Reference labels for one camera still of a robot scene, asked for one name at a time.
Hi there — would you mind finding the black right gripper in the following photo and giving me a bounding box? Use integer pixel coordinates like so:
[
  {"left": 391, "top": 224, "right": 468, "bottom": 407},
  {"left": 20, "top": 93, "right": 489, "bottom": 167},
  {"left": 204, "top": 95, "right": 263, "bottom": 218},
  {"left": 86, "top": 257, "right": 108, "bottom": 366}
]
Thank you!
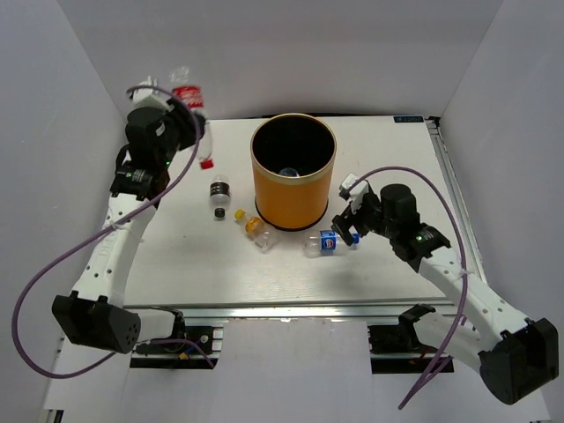
[{"left": 330, "top": 191, "right": 397, "bottom": 246}]

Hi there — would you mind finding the red label clear bottle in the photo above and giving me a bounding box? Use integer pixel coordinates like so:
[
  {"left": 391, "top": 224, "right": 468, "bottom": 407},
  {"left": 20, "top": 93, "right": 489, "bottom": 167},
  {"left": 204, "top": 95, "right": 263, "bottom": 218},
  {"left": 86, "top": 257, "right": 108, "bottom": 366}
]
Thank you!
[{"left": 169, "top": 66, "right": 214, "bottom": 169}]

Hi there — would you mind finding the blue pepsi label bottle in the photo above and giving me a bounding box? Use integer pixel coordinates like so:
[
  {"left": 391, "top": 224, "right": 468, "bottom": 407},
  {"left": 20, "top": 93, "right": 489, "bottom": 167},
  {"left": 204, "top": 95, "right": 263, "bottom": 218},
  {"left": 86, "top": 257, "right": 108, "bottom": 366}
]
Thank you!
[{"left": 303, "top": 230, "right": 360, "bottom": 258}]

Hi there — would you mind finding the yellow label clear bottle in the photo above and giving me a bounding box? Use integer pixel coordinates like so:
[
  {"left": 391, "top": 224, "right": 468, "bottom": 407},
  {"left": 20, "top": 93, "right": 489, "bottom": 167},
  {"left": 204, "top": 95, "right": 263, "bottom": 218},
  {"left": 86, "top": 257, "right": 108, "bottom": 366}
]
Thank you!
[{"left": 234, "top": 209, "right": 278, "bottom": 252}]

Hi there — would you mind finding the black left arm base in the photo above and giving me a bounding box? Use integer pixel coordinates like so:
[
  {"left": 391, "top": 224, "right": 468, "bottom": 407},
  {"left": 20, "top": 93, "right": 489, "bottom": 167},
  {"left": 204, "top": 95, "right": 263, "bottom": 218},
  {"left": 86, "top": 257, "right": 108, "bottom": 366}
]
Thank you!
[{"left": 130, "top": 308, "right": 219, "bottom": 370}]

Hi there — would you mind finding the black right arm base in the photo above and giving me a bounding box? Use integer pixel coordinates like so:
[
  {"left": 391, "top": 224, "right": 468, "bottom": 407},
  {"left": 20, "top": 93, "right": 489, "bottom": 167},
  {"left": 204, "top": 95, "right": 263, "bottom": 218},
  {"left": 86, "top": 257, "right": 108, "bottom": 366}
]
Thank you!
[{"left": 367, "top": 324, "right": 436, "bottom": 375}]

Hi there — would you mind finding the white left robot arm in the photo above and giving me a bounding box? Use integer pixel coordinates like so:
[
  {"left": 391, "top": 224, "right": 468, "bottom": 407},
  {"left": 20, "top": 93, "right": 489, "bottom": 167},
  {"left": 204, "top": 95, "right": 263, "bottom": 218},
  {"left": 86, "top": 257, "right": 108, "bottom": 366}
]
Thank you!
[{"left": 52, "top": 99, "right": 205, "bottom": 353}]

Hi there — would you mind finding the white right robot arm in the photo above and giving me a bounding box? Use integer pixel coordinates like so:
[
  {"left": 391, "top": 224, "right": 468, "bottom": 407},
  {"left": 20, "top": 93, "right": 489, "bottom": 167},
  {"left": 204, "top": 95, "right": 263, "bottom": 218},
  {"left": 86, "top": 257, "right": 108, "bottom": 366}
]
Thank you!
[{"left": 332, "top": 174, "right": 559, "bottom": 404}]

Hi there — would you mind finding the orange cylindrical bin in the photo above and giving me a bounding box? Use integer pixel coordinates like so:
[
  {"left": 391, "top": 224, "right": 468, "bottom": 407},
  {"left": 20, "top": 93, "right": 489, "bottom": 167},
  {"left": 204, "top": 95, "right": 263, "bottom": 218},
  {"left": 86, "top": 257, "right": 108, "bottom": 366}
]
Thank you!
[{"left": 250, "top": 113, "right": 337, "bottom": 232}]

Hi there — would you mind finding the black label small bottle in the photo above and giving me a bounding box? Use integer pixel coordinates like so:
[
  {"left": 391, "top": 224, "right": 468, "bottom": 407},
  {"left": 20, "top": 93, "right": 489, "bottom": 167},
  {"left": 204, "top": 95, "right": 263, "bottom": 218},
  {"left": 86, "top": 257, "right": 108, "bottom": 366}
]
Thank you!
[{"left": 209, "top": 175, "right": 231, "bottom": 220}]

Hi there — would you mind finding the aluminium table frame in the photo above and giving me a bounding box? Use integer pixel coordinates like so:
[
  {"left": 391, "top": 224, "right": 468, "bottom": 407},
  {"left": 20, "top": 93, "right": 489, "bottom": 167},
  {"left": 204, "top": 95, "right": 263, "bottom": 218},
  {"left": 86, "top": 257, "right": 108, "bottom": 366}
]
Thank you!
[{"left": 125, "top": 116, "right": 483, "bottom": 308}]

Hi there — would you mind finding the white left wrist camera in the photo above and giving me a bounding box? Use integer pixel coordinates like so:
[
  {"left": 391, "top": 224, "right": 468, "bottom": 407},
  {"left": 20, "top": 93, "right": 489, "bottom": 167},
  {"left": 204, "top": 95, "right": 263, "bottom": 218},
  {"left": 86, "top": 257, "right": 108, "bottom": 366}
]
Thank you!
[{"left": 128, "top": 76, "right": 170, "bottom": 110}]

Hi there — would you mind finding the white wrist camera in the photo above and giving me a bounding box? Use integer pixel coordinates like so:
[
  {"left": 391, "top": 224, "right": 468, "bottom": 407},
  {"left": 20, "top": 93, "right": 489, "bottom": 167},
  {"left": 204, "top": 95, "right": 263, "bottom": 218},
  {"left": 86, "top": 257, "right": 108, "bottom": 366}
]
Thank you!
[
  {"left": 128, "top": 76, "right": 170, "bottom": 110},
  {"left": 338, "top": 173, "right": 369, "bottom": 203}
]

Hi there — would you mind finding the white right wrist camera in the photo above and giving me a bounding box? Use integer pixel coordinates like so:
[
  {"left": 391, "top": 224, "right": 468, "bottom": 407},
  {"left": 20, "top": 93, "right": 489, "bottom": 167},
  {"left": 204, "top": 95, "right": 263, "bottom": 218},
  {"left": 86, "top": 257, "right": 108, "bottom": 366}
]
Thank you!
[{"left": 338, "top": 173, "right": 369, "bottom": 203}]

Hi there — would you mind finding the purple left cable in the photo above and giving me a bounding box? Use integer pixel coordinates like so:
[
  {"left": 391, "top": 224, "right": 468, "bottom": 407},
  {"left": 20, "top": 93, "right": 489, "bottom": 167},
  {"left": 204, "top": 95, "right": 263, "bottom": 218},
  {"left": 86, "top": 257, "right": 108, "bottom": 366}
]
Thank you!
[{"left": 11, "top": 85, "right": 216, "bottom": 380}]

